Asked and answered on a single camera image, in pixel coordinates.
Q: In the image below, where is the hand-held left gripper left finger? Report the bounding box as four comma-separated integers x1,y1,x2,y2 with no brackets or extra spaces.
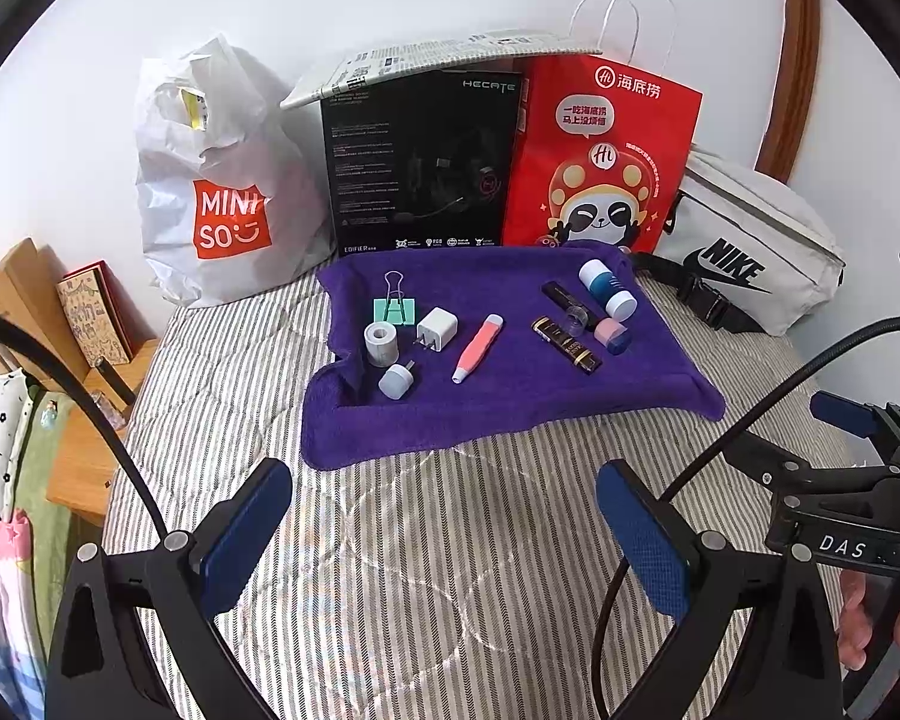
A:
45,457,295,720

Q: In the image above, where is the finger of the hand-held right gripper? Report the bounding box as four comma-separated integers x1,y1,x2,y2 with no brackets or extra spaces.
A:
727,426,900,500
808,390,900,462

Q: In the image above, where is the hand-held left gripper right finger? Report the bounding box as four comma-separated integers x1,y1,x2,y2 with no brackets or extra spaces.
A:
596,460,845,720

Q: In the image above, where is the pink and blue round container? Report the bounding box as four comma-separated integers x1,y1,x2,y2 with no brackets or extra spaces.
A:
592,317,635,357

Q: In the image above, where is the black and gold tube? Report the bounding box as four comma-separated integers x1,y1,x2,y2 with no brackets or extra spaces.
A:
531,315,603,374

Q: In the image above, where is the round white plug adapter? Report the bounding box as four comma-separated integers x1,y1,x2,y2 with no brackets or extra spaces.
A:
379,360,419,400

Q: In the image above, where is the white tape roll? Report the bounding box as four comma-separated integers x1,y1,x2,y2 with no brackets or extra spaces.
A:
364,321,401,368

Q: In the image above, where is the pink pen-shaped tool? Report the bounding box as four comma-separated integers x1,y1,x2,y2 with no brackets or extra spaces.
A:
452,313,507,385

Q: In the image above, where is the white and blue balm bottle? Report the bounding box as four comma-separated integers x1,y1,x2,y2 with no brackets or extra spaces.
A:
577,259,638,318

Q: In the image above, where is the long black box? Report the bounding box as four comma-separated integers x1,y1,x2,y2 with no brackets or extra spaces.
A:
542,280,597,316

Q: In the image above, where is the green binder clip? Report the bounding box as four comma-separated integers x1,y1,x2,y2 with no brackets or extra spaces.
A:
373,270,419,327

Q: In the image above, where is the white cube charger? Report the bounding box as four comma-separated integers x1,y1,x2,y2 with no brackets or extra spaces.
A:
416,306,460,355

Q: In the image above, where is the person's right hand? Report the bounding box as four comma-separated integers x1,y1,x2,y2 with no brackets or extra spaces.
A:
838,568,900,672

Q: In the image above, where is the wooden bedside table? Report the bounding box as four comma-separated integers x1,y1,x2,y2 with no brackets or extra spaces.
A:
45,337,162,533

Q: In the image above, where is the purple towel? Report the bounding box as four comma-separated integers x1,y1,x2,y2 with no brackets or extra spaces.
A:
300,244,727,472

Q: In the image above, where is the black cylindrical object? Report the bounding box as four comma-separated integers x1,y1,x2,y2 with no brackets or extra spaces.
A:
94,356,137,407

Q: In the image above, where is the white waist bag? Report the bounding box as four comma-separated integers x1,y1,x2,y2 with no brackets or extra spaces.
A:
634,146,847,337

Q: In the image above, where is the patterned clothes pile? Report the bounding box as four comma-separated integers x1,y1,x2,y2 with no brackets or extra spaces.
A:
0,371,72,720

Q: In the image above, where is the brown patterned notebook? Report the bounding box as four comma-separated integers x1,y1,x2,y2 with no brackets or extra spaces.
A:
56,261,134,367

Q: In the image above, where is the red paper bag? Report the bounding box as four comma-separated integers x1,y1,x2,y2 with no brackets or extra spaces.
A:
502,0,702,254

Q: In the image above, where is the white plastic shopping bag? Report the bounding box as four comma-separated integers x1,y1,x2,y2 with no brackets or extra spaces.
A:
135,34,331,308

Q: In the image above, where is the black headphone box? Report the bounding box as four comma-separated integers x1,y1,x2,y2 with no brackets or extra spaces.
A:
321,67,530,256

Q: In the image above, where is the printed paper sheet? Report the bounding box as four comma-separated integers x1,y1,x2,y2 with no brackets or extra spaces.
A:
281,28,593,110

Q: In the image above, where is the thick black cable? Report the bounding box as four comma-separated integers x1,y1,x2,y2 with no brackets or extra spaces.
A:
598,315,900,720

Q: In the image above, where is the wooden door frame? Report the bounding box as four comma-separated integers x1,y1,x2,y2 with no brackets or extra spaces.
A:
757,0,822,185

